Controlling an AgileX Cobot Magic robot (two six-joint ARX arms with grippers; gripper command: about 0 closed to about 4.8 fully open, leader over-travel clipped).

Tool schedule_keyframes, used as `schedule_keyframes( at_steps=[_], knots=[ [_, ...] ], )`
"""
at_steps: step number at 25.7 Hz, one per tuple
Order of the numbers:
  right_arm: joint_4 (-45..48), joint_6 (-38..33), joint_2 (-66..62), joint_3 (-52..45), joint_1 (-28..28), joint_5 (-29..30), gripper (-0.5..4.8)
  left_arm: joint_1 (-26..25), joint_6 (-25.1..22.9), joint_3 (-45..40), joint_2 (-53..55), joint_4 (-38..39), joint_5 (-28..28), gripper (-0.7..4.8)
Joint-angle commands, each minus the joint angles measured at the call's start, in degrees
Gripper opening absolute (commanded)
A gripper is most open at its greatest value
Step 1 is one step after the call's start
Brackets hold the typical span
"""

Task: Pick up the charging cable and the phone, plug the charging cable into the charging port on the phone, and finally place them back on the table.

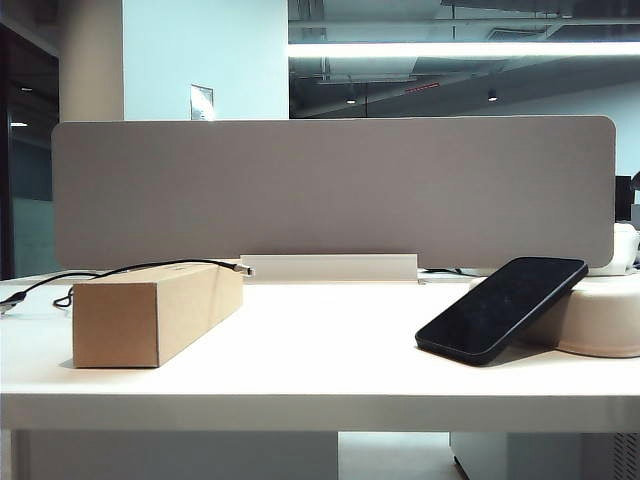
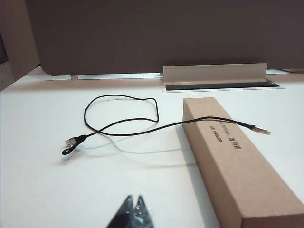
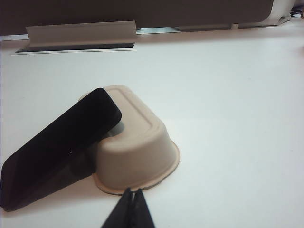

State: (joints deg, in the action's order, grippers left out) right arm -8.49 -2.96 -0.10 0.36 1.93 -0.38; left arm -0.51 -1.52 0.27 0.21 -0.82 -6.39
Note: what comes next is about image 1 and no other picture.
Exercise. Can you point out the black smartphone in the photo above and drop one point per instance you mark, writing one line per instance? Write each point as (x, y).
(500, 310)

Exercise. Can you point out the grey fabric desk divider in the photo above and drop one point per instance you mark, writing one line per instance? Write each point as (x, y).
(325, 190)

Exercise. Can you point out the red LED sign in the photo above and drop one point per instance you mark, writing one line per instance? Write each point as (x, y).
(422, 88)

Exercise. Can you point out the long brown cardboard box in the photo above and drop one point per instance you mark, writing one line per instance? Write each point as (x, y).
(150, 320)

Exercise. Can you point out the long ceiling light strip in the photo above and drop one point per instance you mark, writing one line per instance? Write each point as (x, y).
(450, 49)

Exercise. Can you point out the beige pulp tray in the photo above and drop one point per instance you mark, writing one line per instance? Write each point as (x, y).
(600, 320)

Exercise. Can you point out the beige round pillar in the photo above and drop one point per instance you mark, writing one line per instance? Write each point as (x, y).
(90, 60)

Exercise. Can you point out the white rounded appliance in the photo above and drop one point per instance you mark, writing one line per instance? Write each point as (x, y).
(625, 245)

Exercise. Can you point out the dark monitor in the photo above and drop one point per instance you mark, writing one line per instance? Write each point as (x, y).
(623, 197)

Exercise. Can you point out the wall poster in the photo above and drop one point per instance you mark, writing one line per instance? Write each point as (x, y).
(202, 102)

